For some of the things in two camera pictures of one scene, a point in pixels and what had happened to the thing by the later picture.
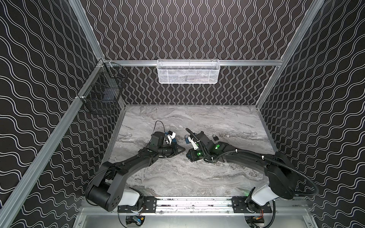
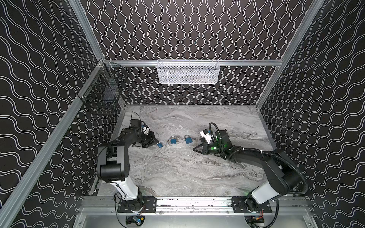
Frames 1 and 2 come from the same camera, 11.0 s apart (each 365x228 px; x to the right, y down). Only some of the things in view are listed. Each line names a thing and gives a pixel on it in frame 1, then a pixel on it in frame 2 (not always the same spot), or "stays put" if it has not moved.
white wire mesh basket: [186, 71] stays put
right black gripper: [195, 152] -> [205, 147]
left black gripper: [173, 149] -> [149, 139]
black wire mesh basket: [103, 90] stays put
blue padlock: [186, 138] stays put
